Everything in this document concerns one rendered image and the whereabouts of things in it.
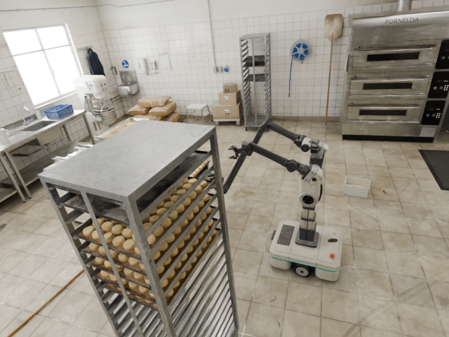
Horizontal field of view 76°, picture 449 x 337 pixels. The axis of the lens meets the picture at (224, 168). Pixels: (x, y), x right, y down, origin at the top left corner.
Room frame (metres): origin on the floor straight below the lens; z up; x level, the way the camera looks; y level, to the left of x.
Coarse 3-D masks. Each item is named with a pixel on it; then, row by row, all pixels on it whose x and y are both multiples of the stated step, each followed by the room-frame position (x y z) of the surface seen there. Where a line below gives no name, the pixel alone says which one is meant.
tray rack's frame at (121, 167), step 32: (128, 128) 1.46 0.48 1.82; (160, 128) 1.40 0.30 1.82; (192, 128) 1.35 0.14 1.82; (64, 160) 1.14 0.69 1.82; (96, 160) 1.10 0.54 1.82; (128, 160) 1.07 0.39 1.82; (160, 160) 1.03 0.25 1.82; (96, 192) 0.87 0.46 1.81; (128, 192) 0.82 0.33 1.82; (64, 224) 1.02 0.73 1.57; (96, 224) 0.92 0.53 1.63; (160, 288) 0.81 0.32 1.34; (192, 320) 1.44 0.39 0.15; (224, 320) 1.41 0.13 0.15
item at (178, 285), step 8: (216, 232) 1.35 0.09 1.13; (208, 240) 1.27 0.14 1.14; (200, 256) 1.17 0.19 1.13; (192, 264) 1.11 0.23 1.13; (184, 272) 1.05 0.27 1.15; (184, 280) 1.01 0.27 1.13; (176, 288) 0.97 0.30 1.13; (136, 296) 0.94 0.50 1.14; (168, 296) 0.92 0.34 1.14; (152, 304) 0.89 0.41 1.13
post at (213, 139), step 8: (216, 136) 1.35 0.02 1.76; (216, 144) 1.34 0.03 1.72; (216, 152) 1.33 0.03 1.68; (216, 160) 1.33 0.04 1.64; (216, 168) 1.33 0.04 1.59; (216, 176) 1.34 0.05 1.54; (216, 184) 1.34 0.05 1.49; (216, 192) 1.34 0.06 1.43; (224, 208) 1.35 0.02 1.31; (224, 216) 1.34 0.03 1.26; (224, 224) 1.33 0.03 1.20; (224, 232) 1.33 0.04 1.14; (224, 240) 1.34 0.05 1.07; (224, 248) 1.34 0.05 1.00; (232, 272) 1.34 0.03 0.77; (232, 280) 1.33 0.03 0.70; (232, 288) 1.33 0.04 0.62; (232, 296) 1.34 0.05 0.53; (232, 304) 1.34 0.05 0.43
